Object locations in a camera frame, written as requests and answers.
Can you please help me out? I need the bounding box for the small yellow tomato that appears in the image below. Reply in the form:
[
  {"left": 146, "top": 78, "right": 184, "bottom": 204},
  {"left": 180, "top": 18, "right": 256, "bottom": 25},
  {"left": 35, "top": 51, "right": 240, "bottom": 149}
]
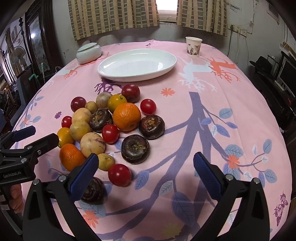
[{"left": 57, "top": 127, "right": 75, "bottom": 148}]

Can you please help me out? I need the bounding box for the small orange mandarin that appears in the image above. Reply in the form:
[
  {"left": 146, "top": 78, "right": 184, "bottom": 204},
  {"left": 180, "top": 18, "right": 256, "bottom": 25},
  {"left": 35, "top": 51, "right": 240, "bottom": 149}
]
[{"left": 59, "top": 144, "right": 86, "bottom": 171}]

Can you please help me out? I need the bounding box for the red cherry tomato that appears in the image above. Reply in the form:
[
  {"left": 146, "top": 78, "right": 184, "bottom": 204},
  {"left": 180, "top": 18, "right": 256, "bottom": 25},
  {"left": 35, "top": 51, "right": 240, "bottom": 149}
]
[
  {"left": 140, "top": 99, "right": 157, "bottom": 115},
  {"left": 108, "top": 164, "right": 132, "bottom": 187},
  {"left": 61, "top": 116, "right": 72, "bottom": 128},
  {"left": 102, "top": 125, "right": 119, "bottom": 145}
]

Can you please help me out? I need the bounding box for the tan pepino melon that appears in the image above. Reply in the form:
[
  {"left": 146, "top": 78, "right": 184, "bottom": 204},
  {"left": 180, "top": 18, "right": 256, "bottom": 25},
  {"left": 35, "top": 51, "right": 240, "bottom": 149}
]
[
  {"left": 80, "top": 133, "right": 106, "bottom": 158},
  {"left": 70, "top": 120, "right": 91, "bottom": 142},
  {"left": 72, "top": 108, "right": 92, "bottom": 123}
]

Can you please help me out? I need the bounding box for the tan pepino melon front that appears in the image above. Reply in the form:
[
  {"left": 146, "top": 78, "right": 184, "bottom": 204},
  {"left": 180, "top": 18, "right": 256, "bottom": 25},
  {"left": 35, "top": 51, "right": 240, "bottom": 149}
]
[{"left": 80, "top": 133, "right": 106, "bottom": 158}]

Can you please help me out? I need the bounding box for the tan pepino melon back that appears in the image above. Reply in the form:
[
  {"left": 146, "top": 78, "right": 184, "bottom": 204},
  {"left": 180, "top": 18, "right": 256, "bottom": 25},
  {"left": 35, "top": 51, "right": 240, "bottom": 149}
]
[{"left": 72, "top": 108, "right": 92, "bottom": 123}]

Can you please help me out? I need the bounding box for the dark red plum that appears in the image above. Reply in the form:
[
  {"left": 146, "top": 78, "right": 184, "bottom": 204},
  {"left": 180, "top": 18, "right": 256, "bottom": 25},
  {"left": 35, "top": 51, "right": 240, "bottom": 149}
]
[{"left": 70, "top": 96, "right": 87, "bottom": 112}]

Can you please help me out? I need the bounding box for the small tan longan front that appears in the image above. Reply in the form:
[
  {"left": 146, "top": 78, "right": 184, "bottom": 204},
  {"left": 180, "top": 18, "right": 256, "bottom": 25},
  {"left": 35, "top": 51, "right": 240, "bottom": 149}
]
[{"left": 98, "top": 153, "right": 115, "bottom": 171}]

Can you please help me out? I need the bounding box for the small tan longan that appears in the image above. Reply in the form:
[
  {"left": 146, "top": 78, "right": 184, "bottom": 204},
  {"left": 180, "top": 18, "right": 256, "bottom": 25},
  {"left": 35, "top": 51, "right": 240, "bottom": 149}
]
[
  {"left": 98, "top": 153, "right": 115, "bottom": 171},
  {"left": 85, "top": 101, "right": 97, "bottom": 113}
]

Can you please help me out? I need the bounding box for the small tan longan back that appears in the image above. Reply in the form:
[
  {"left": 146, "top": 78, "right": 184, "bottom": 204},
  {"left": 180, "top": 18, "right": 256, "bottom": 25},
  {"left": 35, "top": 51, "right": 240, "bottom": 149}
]
[{"left": 85, "top": 101, "right": 97, "bottom": 113}]

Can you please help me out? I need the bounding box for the brown round passion fruit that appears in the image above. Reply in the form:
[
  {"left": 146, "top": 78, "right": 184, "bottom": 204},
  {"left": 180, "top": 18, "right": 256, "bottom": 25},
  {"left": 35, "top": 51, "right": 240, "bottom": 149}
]
[{"left": 96, "top": 92, "right": 112, "bottom": 109}]

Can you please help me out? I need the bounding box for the yellow green citrus fruit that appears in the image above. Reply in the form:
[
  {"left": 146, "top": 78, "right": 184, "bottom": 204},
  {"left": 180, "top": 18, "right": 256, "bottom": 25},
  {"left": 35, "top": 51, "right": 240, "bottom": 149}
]
[{"left": 107, "top": 94, "right": 127, "bottom": 113}]

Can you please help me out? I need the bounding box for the large orange mandarin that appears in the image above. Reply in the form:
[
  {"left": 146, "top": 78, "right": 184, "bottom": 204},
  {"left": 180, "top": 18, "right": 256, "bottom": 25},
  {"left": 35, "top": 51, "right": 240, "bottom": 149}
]
[{"left": 112, "top": 103, "right": 141, "bottom": 132}]

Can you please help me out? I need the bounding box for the large red plum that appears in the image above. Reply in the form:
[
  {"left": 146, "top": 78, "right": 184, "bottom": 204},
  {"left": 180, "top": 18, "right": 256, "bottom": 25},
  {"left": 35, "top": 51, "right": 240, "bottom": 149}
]
[{"left": 121, "top": 84, "right": 140, "bottom": 103}]

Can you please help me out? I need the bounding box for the red cherry tomato front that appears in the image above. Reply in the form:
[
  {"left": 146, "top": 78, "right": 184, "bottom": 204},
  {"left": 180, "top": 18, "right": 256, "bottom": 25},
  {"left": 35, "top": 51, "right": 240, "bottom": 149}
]
[{"left": 108, "top": 164, "right": 132, "bottom": 187}]

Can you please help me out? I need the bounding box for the person's left hand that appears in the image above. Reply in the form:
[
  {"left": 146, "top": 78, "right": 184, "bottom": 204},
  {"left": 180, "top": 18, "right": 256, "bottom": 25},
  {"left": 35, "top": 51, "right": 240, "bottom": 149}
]
[{"left": 9, "top": 184, "right": 24, "bottom": 213}]

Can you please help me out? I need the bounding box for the standing fan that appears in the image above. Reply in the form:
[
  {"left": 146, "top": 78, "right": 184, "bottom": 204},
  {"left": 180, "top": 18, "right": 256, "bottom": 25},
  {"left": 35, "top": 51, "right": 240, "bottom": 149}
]
[{"left": 9, "top": 17, "right": 31, "bottom": 72}]

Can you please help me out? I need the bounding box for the dark wooden cabinet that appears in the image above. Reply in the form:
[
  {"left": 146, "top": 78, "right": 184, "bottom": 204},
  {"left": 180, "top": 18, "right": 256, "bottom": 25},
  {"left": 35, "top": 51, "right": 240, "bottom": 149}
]
[{"left": 25, "top": 0, "right": 63, "bottom": 80}]

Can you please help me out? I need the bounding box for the white ceramic lidded jar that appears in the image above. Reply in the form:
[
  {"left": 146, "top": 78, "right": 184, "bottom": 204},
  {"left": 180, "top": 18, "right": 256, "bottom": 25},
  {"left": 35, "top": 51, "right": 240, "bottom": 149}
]
[{"left": 76, "top": 43, "right": 102, "bottom": 64}]

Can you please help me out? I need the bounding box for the pink patterned tablecloth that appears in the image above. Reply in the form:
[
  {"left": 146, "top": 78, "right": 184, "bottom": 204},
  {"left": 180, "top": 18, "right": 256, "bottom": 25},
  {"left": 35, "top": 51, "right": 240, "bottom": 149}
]
[{"left": 10, "top": 39, "right": 293, "bottom": 241}]

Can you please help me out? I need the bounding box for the white oval plate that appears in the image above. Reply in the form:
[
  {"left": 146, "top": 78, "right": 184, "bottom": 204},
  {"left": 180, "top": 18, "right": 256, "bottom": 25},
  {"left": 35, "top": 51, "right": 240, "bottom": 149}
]
[{"left": 97, "top": 49, "right": 177, "bottom": 82}]

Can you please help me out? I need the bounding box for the left plaid curtain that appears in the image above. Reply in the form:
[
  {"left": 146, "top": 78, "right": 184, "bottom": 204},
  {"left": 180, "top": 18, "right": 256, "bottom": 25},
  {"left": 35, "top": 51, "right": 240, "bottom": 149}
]
[{"left": 68, "top": 0, "right": 159, "bottom": 41}]

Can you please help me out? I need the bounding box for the plaid curtain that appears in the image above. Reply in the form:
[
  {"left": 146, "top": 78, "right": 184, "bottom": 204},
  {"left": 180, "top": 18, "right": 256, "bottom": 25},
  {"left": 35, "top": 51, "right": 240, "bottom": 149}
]
[
  {"left": 176, "top": 0, "right": 228, "bottom": 37},
  {"left": 68, "top": 0, "right": 159, "bottom": 41}
]

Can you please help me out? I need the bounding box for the computer monitor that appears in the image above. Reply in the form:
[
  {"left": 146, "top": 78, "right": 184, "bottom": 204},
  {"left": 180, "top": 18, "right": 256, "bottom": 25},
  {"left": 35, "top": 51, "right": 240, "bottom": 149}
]
[{"left": 277, "top": 51, "right": 295, "bottom": 96}]

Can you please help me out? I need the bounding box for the floral paper cup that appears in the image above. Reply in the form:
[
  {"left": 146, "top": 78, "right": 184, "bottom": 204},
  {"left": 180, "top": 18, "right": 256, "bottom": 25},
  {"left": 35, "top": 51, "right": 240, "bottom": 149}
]
[{"left": 186, "top": 37, "right": 202, "bottom": 57}]

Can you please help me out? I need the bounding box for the right plaid curtain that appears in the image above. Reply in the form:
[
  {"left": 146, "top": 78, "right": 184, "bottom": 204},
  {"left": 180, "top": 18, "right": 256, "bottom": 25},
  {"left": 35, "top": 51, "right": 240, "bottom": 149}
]
[{"left": 176, "top": 0, "right": 228, "bottom": 37}]

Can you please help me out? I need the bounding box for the wall power strip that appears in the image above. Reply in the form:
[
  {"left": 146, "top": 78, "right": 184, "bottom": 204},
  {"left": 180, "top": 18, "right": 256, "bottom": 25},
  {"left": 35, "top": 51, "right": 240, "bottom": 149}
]
[{"left": 228, "top": 24, "right": 248, "bottom": 37}]

